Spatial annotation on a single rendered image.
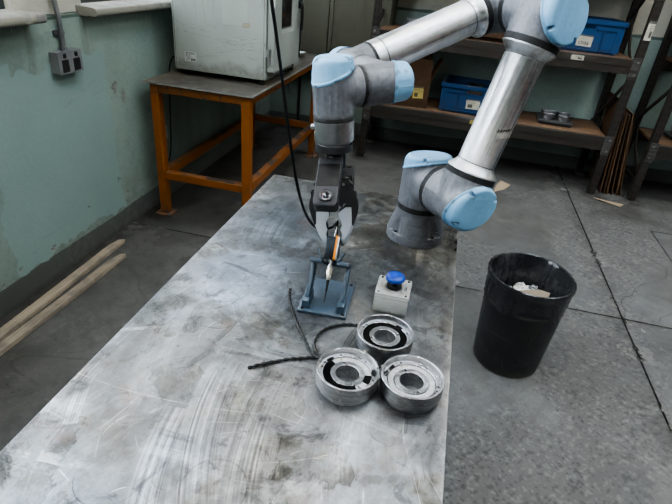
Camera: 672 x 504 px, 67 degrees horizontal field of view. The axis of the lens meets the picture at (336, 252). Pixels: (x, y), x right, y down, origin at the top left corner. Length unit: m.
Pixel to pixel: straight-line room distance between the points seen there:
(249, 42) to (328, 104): 2.07
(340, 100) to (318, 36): 3.70
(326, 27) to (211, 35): 1.72
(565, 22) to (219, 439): 0.97
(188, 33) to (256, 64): 0.41
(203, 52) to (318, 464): 2.60
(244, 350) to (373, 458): 0.31
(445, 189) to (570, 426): 1.25
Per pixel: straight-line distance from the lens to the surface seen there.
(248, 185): 2.93
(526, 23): 1.16
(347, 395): 0.83
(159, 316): 1.04
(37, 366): 2.27
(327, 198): 0.91
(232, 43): 3.01
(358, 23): 4.54
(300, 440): 0.81
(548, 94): 4.82
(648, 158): 4.48
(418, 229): 1.31
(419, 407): 0.85
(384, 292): 1.05
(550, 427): 2.14
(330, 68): 0.92
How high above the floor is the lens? 1.42
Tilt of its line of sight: 30 degrees down
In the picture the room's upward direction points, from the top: 6 degrees clockwise
